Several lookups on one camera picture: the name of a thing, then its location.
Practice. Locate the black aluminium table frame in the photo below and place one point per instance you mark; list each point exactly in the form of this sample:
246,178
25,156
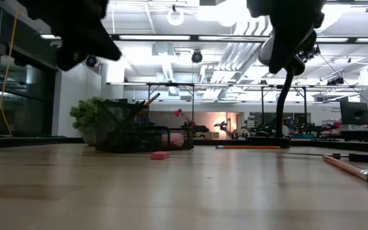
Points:
363,146

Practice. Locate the black computer monitor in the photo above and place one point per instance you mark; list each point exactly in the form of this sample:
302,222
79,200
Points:
354,113

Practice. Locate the black gooseneck desk lamp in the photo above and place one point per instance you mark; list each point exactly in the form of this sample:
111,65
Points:
283,105

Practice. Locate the orange rubber eraser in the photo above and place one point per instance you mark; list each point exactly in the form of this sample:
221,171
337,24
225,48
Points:
160,156

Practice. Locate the pink background desk lamp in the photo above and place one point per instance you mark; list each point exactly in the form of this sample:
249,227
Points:
178,112

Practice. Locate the pink sticky note pad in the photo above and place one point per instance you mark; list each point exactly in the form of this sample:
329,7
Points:
174,140

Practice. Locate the round white ceiling lamp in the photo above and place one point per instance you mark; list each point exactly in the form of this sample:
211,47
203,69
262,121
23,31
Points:
175,19

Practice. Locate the black mesh desk organizer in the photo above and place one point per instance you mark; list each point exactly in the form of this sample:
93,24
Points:
123,140

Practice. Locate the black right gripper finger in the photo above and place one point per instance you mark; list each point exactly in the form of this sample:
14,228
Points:
287,44

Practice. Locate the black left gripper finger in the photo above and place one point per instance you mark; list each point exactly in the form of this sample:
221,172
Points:
91,38

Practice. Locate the black ceiling spotlight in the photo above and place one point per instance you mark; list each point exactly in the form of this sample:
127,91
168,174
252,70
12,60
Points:
92,62
196,57

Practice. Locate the small green potted plant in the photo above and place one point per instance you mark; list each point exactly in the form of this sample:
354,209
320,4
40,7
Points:
83,116

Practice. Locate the orange pencil with eraser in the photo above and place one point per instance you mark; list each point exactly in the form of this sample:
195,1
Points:
347,167
248,147
152,99

